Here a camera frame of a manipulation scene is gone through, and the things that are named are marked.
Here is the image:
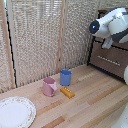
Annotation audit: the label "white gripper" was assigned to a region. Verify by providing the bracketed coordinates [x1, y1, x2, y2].
[101, 36, 115, 50]

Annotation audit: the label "white floral rimmed plate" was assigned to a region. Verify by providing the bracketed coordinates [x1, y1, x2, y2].
[0, 96, 37, 128]

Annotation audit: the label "yellow rectangular block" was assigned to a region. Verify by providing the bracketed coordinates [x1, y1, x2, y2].
[59, 86, 76, 100]

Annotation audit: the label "pink mug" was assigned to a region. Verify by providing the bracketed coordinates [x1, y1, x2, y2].
[42, 76, 58, 98]

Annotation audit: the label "blue cup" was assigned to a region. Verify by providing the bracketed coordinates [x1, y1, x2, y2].
[59, 69, 73, 87]

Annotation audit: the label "brown drawer with long handle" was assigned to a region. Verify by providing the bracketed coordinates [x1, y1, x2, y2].
[88, 41, 128, 81]

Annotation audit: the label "bamboo blind screen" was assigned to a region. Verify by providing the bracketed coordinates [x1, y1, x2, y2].
[0, 0, 128, 94]

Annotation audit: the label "brown drawer with short handle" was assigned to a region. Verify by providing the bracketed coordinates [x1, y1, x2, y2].
[94, 12, 128, 52]

